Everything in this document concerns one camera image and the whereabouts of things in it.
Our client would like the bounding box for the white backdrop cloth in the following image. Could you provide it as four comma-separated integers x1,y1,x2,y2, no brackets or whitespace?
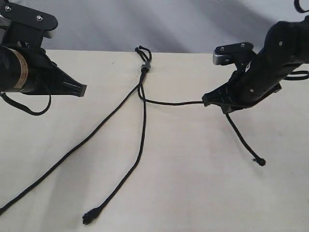
0,0,309,55

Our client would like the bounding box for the black knotted cord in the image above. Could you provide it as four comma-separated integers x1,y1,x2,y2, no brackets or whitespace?
0,45,152,215

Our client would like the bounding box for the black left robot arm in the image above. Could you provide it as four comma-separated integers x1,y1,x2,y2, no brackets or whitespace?
0,46,87,97

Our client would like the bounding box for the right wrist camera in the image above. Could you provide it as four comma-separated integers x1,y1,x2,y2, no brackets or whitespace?
212,42,256,70

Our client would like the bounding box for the knotted black cable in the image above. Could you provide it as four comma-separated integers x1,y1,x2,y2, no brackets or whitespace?
135,45,266,167

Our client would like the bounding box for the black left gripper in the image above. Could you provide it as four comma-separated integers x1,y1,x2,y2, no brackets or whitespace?
14,47,87,97

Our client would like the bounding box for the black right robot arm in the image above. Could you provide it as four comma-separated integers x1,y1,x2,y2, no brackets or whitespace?
202,16,309,114

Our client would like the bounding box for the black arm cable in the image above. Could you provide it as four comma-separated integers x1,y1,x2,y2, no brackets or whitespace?
287,0,309,81
0,93,52,116

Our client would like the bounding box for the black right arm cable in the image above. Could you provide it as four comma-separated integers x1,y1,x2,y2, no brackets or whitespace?
287,0,309,81

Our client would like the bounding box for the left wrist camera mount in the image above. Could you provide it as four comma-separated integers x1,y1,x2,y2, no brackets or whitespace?
0,0,58,50

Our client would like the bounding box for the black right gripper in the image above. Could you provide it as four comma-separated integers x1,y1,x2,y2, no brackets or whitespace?
202,60,281,114

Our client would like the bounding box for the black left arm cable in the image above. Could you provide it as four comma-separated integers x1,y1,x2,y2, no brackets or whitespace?
0,93,52,116

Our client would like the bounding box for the black cord with toggle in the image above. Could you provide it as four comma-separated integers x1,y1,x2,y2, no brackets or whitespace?
82,45,152,225

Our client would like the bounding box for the clear tape on knot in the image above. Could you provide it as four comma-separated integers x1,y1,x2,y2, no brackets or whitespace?
140,62,151,73

